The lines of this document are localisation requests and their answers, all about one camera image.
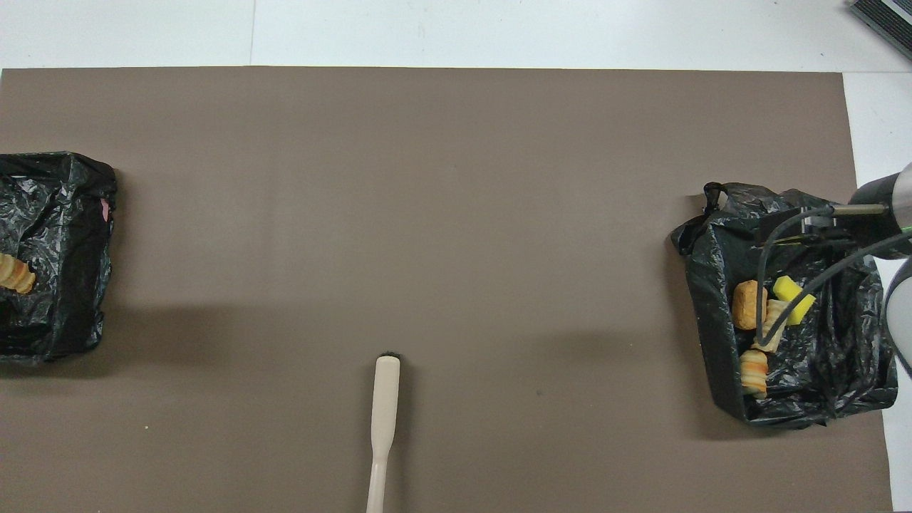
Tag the black bag-lined bin with knot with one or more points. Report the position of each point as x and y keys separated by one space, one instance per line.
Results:
x=819 y=385

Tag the grey ribbed object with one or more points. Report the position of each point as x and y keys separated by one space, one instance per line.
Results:
x=887 y=21

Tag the small striped croissant piece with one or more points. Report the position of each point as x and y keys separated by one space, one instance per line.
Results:
x=14 y=274

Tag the black bag-lined bin pink mark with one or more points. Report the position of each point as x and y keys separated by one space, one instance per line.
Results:
x=57 y=214

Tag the orange striped croissant piece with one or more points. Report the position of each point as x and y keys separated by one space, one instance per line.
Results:
x=754 y=374

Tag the brown bread bun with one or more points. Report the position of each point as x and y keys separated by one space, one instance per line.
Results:
x=747 y=305

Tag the pale bread piece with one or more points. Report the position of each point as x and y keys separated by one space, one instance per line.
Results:
x=776 y=317

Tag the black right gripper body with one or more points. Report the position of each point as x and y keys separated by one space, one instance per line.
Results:
x=866 y=224

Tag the brown table mat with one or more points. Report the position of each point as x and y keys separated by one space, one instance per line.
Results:
x=427 y=178

